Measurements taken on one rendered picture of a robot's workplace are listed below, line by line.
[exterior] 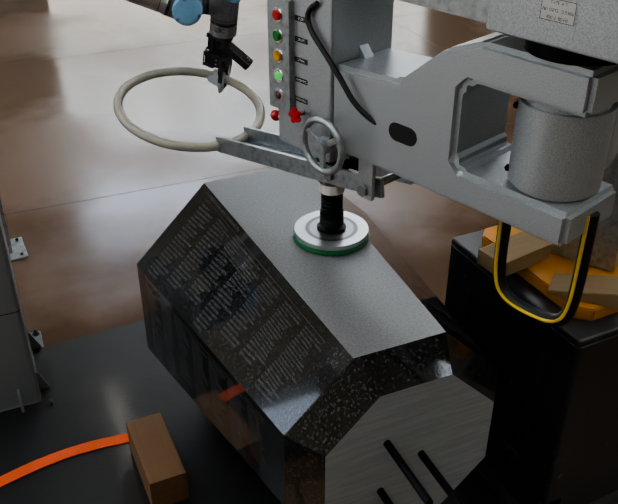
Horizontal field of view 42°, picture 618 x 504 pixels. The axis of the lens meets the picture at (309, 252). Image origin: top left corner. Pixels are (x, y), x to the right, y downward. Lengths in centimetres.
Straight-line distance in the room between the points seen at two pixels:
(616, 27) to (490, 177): 46
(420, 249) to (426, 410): 204
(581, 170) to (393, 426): 74
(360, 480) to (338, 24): 109
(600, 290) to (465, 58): 89
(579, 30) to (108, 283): 271
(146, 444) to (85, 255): 148
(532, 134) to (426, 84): 27
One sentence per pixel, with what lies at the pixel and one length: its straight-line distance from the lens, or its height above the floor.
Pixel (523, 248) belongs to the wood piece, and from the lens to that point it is 244.
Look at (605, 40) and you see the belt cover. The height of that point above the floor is 165.
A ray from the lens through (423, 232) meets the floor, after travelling 411.
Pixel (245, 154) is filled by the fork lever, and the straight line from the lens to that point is 243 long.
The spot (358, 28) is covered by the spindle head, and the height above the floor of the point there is 150.
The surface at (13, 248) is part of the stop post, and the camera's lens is 417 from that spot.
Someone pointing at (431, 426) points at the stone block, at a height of 66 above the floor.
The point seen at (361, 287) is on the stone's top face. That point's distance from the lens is 213.
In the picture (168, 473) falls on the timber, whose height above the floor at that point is 14.
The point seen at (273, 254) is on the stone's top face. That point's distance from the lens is 226.
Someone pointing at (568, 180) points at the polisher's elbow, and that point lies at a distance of 169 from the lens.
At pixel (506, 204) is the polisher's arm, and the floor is 126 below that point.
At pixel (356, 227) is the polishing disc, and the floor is 90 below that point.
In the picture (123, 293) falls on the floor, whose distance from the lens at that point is 371.
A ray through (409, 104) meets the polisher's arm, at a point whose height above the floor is 140.
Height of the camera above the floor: 207
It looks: 32 degrees down
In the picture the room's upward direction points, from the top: straight up
